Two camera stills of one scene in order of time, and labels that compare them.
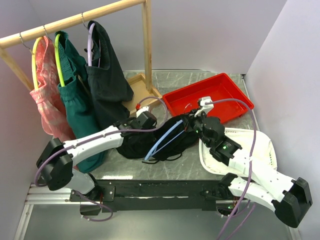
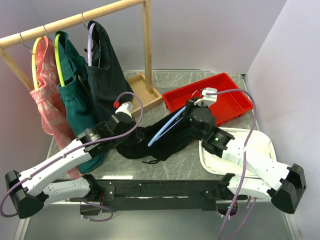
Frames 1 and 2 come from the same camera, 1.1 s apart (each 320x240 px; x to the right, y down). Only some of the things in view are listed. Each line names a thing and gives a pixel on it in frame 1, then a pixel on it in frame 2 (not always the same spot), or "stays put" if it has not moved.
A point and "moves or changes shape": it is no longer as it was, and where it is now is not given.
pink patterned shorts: [46, 94] stays put
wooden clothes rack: [142, 83] stays put
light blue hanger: [161, 136] to [166, 126]
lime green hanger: [56, 40] stays put
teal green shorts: [76, 96] stays put
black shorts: [136, 145] moves or changes shape
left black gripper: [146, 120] to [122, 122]
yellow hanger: [34, 62] stays put
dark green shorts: [109, 87] stays put
